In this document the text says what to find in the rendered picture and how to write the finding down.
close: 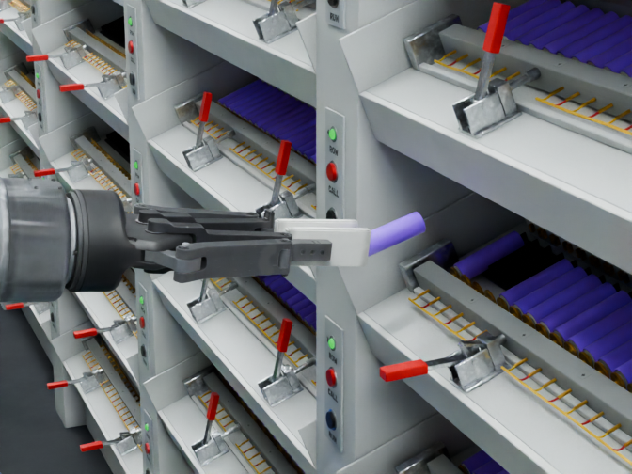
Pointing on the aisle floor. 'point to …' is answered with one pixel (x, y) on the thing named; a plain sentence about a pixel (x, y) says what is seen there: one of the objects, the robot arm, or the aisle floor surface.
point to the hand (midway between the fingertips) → (321, 242)
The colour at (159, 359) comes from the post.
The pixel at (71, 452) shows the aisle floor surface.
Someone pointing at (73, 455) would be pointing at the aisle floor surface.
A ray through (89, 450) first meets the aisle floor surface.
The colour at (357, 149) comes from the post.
